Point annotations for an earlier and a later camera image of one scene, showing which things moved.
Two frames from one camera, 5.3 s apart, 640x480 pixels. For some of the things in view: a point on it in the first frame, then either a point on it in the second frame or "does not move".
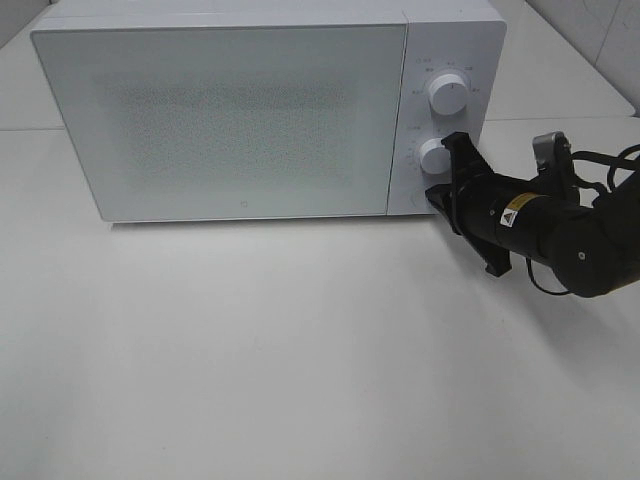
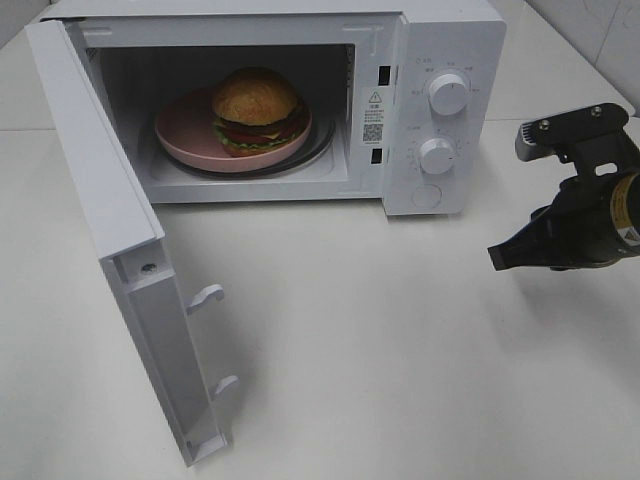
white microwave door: [231, 122] -> [128, 237]
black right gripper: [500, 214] -> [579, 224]
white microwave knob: [435, 158] does not move
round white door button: [417, 198] does not move
